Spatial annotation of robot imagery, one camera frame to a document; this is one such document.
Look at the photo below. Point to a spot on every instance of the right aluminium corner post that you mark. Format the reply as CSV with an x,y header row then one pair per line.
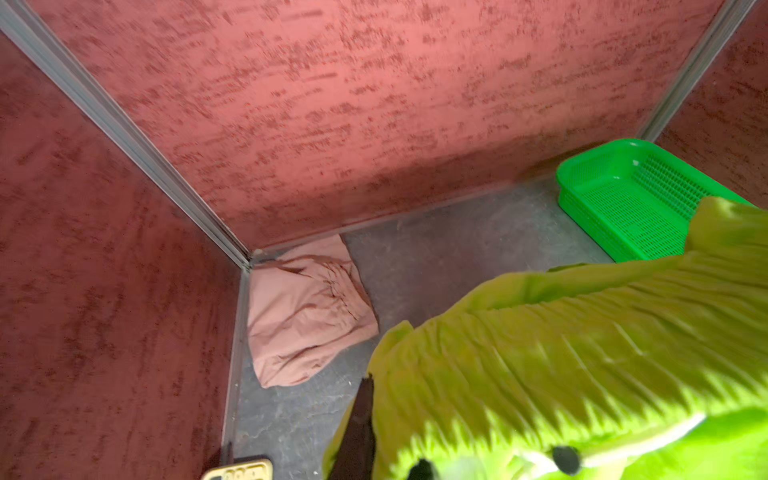
x,y
724,25

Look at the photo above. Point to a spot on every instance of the left aluminium corner post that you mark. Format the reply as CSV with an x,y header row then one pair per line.
x,y
38,42

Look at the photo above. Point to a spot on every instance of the pink shorts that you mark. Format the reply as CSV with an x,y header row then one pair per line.
x,y
305,308

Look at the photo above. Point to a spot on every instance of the beige calculator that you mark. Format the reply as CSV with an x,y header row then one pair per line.
x,y
261,469

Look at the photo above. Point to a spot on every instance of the aluminium corner post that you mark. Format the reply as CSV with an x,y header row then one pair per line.
x,y
38,42
724,25

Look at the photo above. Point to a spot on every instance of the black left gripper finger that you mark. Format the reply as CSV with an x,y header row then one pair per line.
x,y
355,456

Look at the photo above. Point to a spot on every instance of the lime green shorts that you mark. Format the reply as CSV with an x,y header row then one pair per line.
x,y
653,369

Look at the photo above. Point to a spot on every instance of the green plastic basket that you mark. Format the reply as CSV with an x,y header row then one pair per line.
x,y
635,199

